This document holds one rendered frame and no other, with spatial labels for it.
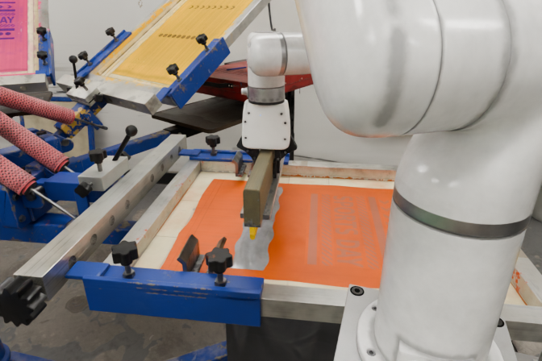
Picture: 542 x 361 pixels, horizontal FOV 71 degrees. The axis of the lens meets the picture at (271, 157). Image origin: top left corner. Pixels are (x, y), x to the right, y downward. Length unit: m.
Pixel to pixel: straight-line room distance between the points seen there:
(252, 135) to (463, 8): 0.61
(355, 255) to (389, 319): 0.47
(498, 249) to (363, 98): 0.15
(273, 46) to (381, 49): 0.48
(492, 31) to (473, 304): 0.19
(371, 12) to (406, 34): 0.02
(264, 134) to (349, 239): 0.29
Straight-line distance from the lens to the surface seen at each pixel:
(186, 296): 0.67
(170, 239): 0.87
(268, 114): 0.77
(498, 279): 0.32
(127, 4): 3.09
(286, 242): 0.84
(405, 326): 0.35
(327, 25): 0.22
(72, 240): 0.78
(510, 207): 0.29
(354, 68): 0.20
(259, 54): 0.66
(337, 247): 0.83
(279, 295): 0.66
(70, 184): 1.01
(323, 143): 2.95
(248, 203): 0.66
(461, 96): 0.23
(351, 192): 1.06
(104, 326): 2.13
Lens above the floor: 1.44
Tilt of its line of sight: 22 degrees down
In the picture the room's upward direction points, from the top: straight up
